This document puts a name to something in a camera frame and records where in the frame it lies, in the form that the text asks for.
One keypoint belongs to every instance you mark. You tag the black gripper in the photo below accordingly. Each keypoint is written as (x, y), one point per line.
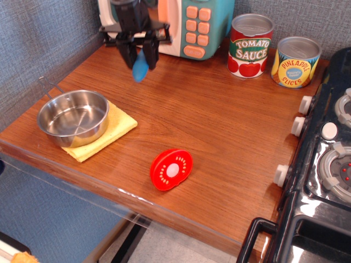
(134, 27)

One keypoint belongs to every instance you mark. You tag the blue handled metal fork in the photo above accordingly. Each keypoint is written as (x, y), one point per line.
(140, 67)

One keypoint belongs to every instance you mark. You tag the teal toy microwave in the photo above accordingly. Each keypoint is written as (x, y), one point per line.
(197, 28)

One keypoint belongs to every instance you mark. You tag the yellow folded cloth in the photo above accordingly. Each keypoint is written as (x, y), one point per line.
(120, 123)

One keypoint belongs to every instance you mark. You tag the stainless steel pot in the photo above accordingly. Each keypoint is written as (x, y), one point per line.
(75, 118)

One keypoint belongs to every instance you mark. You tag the tomato sauce can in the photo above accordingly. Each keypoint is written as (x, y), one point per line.
(250, 40)

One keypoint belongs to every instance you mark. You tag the red toy tomato half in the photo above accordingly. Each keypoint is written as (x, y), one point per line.
(170, 168)

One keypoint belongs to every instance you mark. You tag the pineapple slices can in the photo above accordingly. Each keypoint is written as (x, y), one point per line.
(295, 62)

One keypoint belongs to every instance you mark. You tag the orange fuzzy object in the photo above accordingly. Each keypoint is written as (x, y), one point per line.
(23, 257)

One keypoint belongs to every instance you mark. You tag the black toy stove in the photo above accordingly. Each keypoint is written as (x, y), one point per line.
(314, 210)

